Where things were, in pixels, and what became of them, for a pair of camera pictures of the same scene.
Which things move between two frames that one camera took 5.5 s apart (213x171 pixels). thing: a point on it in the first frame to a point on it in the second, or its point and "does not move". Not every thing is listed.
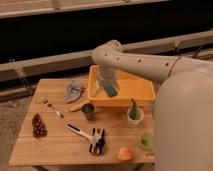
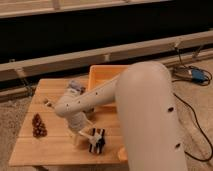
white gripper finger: (116, 86) to (90, 117)
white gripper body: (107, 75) to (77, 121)
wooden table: (61, 129) does not move
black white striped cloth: (98, 145) does not move
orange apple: (125, 153) does not move
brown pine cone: (38, 127) does not move
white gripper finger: (97, 86) to (75, 137)
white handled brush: (94, 138) does not move
